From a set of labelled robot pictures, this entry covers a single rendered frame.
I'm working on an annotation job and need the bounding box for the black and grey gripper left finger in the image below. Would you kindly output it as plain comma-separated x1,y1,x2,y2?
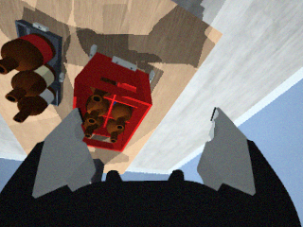
0,108,96,227

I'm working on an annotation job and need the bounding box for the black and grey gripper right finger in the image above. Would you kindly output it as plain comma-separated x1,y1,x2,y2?
197,107,301,227

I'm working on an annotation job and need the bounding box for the red crate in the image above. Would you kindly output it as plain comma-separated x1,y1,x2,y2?
73,52,152,151

